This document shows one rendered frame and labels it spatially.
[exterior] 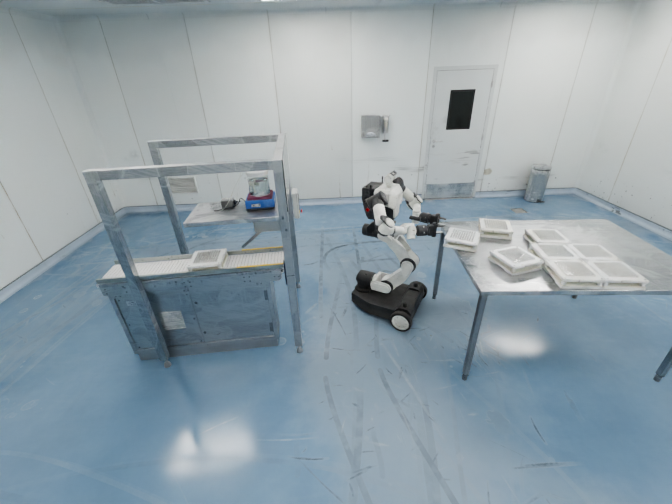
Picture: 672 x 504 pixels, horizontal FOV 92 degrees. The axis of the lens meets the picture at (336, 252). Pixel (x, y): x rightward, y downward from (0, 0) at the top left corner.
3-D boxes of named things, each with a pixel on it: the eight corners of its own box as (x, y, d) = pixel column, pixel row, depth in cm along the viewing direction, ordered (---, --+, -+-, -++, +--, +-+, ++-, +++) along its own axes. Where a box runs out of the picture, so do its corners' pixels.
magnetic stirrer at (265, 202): (276, 199, 246) (275, 187, 242) (275, 209, 228) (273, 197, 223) (249, 201, 245) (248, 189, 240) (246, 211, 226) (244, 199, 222)
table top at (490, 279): (605, 222, 297) (606, 219, 295) (727, 294, 200) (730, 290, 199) (438, 224, 304) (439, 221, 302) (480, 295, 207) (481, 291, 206)
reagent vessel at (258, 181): (271, 189, 239) (268, 163, 230) (270, 196, 225) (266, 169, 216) (250, 191, 237) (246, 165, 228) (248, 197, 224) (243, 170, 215)
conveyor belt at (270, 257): (285, 256, 269) (284, 250, 266) (284, 272, 247) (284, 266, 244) (114, 270, 257) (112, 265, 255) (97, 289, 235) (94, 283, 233)
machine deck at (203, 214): (281, 202, 251) (280, 197, 249) (279, 221, 218) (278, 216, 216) (199, 208, 246) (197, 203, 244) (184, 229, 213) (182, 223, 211)
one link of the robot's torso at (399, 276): (374, 288, 314) (404, 258, 284) (382, 277, 329) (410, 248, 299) (387, 298, 313) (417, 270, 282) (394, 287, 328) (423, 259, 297)
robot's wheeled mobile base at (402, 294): (346, 310, 323) (345, 282, 307) (366, 283, 363) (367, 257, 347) (408, 329, 296) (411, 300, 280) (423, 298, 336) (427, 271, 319)
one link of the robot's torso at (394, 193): (358, 224, 282) (358, 184, 265) (373, 211, 308) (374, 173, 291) (390, 230, 269) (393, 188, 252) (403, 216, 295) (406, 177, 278)
